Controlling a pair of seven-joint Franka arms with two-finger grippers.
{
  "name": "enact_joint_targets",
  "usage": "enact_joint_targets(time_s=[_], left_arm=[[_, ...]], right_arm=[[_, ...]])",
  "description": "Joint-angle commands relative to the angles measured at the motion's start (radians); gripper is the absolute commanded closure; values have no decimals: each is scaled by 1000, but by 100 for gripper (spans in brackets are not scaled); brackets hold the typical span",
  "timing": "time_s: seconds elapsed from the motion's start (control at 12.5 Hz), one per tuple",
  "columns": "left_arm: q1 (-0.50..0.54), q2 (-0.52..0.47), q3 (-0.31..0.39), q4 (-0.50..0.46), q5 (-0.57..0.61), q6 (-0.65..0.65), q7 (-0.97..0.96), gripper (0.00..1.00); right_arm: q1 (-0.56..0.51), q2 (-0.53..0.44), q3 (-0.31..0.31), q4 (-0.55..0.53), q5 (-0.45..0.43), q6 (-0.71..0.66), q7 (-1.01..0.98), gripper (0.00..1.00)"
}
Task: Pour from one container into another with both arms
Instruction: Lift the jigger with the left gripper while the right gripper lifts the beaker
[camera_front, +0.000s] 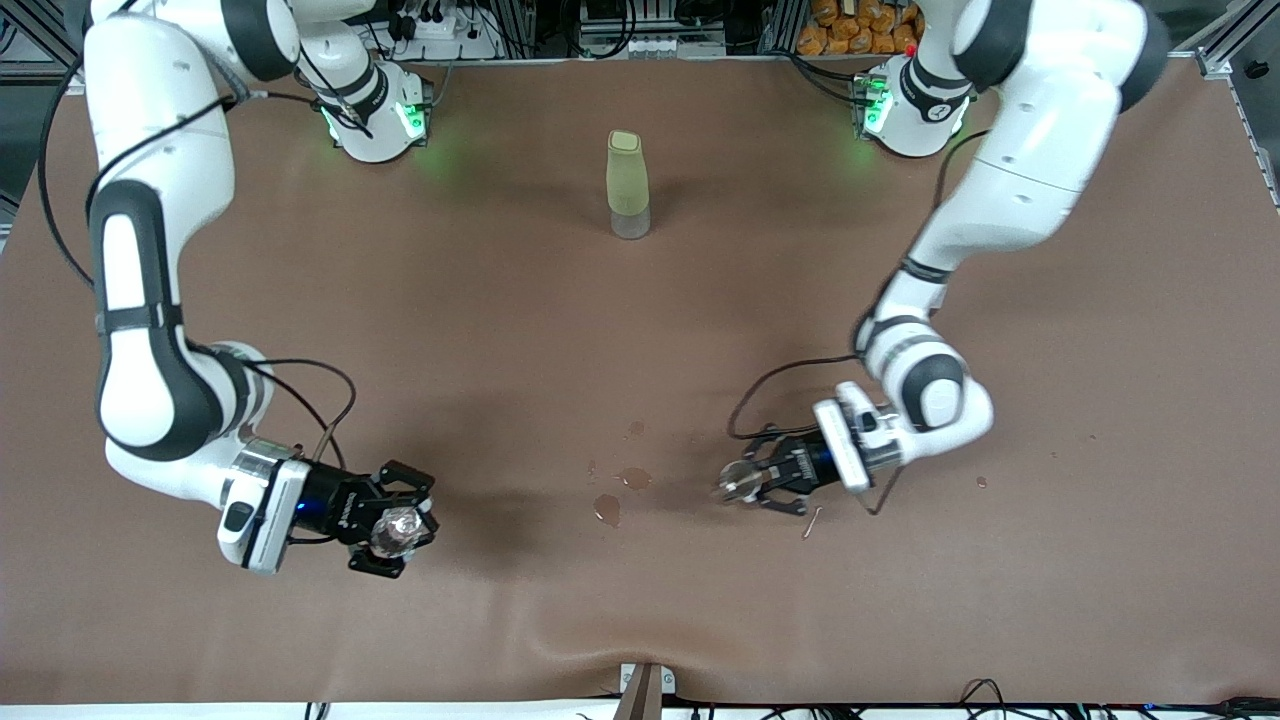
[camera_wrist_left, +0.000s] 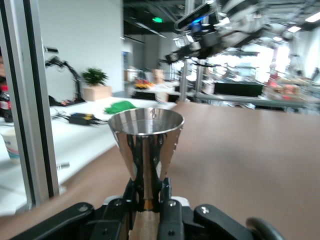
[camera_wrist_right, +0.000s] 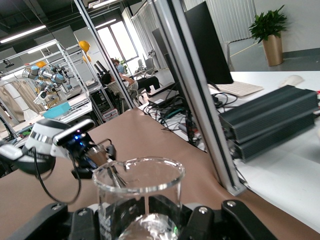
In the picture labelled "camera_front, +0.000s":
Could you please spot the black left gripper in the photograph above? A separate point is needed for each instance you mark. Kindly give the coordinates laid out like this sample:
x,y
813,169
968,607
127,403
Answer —
x,y
798,466

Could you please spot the aluminium frame post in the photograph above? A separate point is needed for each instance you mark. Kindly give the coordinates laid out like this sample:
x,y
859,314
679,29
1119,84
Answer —
x,y
645,695

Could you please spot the steel double-cone jigger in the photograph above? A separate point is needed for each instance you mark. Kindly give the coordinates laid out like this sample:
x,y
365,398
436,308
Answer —
x,y
738,485

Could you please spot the yellow-green frosted bottle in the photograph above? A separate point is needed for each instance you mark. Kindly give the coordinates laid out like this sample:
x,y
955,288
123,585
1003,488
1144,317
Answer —
x,y
627,180

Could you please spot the white power strip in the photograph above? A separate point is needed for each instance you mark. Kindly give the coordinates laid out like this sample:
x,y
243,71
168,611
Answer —
x,y
445,38

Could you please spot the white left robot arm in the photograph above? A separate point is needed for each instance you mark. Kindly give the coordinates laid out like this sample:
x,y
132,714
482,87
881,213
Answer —
x,y
1040,120

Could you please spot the orange snack packet pile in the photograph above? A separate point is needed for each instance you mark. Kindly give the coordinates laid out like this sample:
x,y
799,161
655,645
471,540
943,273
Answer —
x,y
850,25

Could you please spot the aluminium frame rail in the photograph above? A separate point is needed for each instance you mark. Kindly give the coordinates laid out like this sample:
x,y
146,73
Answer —
x,y
1240,110

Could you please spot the clear glass beaker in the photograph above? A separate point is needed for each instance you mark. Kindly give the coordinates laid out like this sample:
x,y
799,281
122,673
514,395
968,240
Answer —
x,y
398,530

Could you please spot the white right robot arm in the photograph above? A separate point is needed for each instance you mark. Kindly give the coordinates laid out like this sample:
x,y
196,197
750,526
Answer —
x,y
150,90

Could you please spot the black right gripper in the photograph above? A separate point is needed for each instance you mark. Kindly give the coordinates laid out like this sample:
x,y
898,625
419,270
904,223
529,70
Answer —
x,y
340,508

